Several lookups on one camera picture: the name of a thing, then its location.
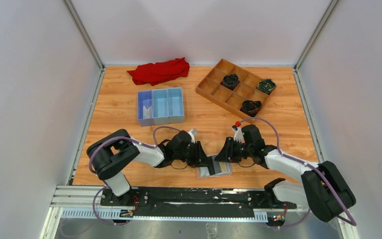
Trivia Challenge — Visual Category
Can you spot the white silver card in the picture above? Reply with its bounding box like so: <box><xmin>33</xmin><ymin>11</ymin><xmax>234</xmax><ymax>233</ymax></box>
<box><xmin>142</xmin><ymin>105</ymin><xmax>153</xmax><ymax>119</ymax></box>

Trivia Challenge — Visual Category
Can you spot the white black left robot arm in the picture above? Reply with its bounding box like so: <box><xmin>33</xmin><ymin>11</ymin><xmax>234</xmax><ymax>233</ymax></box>
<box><xmin>87</xmin><ymin>129</ymin><xmax>215</xmax><ymax>197</ymax></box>

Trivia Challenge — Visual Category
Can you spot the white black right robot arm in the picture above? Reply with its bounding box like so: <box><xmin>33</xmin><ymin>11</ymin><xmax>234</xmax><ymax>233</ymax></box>
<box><xmin>215</xmin><ymin>124</ymin><xmax>356</xmax><ymax>222</ymax></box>

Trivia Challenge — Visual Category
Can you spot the gold striped card in sleeve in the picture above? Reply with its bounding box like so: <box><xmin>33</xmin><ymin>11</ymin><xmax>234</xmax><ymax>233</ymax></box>
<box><xmin>219</xmin><ymin>162</ymin><xmax>231</xmax><ymax>174</ymax></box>

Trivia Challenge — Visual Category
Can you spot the black red rolled sock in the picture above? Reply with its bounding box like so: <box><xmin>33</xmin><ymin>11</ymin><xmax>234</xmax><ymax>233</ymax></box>
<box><xmin>240</xmin><ymin>100</ymin><xmax>262</xmax><ymax>117</ymax></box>

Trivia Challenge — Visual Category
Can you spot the blue three-compartment tray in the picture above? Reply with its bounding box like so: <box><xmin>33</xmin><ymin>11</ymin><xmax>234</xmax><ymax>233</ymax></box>
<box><xmin>137</xmin><ymin>87</ymin><xmax>185</xmax><ymax>126</ymax></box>

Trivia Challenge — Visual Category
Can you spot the brown wooden divided tray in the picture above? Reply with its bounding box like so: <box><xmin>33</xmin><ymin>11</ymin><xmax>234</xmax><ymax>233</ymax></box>
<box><xmin>195</xmin><ymin>59</ymin><xmax>277</xmax><ymax>119</ymax></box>

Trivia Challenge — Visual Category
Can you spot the black yellow rolled sock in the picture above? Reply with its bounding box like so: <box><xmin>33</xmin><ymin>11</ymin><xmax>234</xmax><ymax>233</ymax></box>
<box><xmin>256</xmin><ymin>79</ymin><xmax>276</xmax><ymax>95</ymax></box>

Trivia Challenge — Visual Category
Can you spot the black rolled sock in tray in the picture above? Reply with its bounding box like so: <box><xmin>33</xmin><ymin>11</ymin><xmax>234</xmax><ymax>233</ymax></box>
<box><xmin>221</xmin><ymin>74</ymin><xmax>240</xmax><ymax>91</ymax></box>

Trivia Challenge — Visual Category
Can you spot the red cloth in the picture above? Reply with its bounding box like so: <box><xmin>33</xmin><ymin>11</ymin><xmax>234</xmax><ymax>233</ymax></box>
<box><xmin>127</xmin><ymin>57</ymin><xmax>190</xmax><ymax>86</ymax></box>

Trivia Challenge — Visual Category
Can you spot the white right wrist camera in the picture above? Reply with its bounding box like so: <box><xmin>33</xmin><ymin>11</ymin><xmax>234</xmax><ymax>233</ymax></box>
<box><xmin>232</xmin><ymin>121</ymin><xmax>245</xmax><ymax>143</ymax></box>

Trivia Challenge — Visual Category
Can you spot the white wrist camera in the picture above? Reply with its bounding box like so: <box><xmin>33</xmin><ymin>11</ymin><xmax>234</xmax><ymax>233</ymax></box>
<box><xmin>187</xmin><ymin>128</ymin><xmax>198</xmax><ymax>143</ymax></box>
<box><xmin>232</xmin><ymin>121</ymin><xmax>245</xmax><ymax>143</ymax></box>

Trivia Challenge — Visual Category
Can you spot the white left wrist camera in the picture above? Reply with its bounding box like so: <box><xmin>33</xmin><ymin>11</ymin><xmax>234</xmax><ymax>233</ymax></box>
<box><xmin>187</xmin><ymin>128</ymin><xmax>198</xmax><ymax>143</ymax></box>

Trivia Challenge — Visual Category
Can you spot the aluminium frame rail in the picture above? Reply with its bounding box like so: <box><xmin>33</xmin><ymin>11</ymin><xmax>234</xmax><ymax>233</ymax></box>
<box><xmin>40</xmin><ymin>186</ymin><xmax>358</xmax><ymax>239</ymax></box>

